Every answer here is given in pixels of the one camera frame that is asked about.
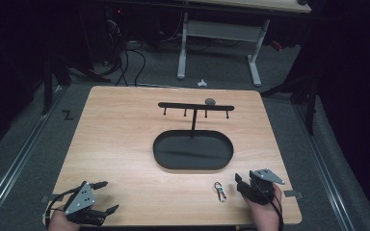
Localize person's left hand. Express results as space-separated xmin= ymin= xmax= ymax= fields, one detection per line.
xmin=47 ymin=207 xmax=82 ymax=231

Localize black key rack with tray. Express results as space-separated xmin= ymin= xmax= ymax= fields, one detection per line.
xmin=152 ymin=101 xmax=236 ymax=171

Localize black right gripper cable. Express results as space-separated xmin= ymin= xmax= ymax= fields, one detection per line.
xmin=261 ymin=183 xmax=285 ymax=231

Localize silver carabiner clip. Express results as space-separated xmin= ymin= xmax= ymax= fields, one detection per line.
xmin=213 ymin=181 xmax=227 ymax=203

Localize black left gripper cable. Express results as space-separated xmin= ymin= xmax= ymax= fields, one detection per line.
xmin=43 ymin=187 xmax=80 ymax=229

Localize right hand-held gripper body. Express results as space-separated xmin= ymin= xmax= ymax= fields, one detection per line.
xmin=249 ymin=168 xmax=286 ymax=206

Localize metal floor rail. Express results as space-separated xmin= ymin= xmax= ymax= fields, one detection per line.
xmin=292 ymin=103 xmax=356 ymax=231
xmin=0 ymin=84 xmax=66 ymax=225

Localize person's right hand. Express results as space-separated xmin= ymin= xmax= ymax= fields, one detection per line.
xmin=242 ymin=184 xmax=284 ymax=231

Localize black floor cables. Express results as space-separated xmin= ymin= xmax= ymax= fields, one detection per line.
xmin=107 ymin=18 xmax=147 ymax=88

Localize white metal frame desk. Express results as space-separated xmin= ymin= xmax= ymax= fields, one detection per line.
xmin=176 ymin=0 xmax=312 ymax=88

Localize black metal stand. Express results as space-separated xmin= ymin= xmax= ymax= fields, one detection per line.
xmin=40 ymin=47 xmax=112 ymax=116
xmin=259 ymin=57 xmax=322 ymax=137

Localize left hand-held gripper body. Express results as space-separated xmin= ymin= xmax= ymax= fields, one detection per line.
xmin=63 ymin=181 xmax=108 ymax=226

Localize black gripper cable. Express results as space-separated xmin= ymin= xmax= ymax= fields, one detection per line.
xmin=43 ymin=187 xmax=80 ymax=229
xmin=261 ymin=183 xmax=285 ymax=231

